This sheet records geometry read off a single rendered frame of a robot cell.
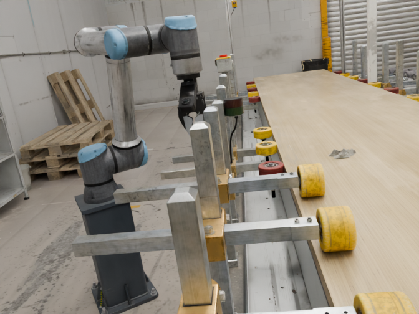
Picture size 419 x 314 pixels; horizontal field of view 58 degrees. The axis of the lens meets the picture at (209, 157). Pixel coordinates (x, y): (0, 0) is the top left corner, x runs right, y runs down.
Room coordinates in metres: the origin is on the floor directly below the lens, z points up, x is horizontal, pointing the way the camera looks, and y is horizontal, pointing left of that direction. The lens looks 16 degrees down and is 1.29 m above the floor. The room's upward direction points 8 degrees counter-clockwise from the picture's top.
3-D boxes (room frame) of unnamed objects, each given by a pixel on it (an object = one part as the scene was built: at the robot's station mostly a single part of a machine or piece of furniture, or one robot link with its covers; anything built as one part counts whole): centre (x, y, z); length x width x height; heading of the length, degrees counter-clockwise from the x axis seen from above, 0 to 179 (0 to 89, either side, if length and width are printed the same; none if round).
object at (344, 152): (1.14, -0.42, 0.91); 0.09 x 0.07 x 0.02; 95
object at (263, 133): (1.62, -0.25, 0.85); 0.08 x 0.08 x 0.11
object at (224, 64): (1.93, -0.13, 1.18); 0.07 x 0.07 x 0.08; 83
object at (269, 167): (1.12, -0.19, 0.85); 0.08 x 0.08 x 0.11
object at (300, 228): (0.65, 0.03, 0.95); 0.50 x 0.04 x 0.04; 83
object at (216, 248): (0.66, 0.01, 0.95); 0.13 x 0.06 x 0.05; 173
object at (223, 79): (1.68, -0.10, 0.92); 0.03 x 0.03 x 0.48; 83
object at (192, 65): (1.18, 0.03, 1.23); 0.10 x 0.09 x 0.05; 84
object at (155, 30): (1.28, 0.09, 1.33); 0.12 x 0.12 x 0.09; 27
